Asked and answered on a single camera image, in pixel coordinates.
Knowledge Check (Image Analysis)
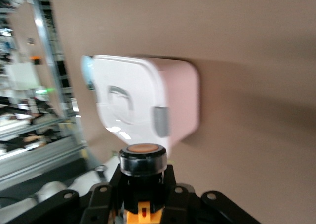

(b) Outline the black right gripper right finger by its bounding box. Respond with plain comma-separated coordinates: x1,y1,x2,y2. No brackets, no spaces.
160,165,261,224

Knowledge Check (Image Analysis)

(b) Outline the aluminium extrusion frame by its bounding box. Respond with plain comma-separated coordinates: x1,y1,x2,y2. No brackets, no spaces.
0,0,88,188

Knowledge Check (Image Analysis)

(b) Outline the orange push-button switch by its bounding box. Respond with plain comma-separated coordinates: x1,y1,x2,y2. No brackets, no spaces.
119,143,168,224

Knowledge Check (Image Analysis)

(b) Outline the white lidded lunch box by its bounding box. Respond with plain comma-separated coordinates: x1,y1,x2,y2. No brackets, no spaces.
92,54,200,158

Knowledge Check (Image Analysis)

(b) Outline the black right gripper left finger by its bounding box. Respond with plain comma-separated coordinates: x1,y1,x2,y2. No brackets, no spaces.
7,164,127,224

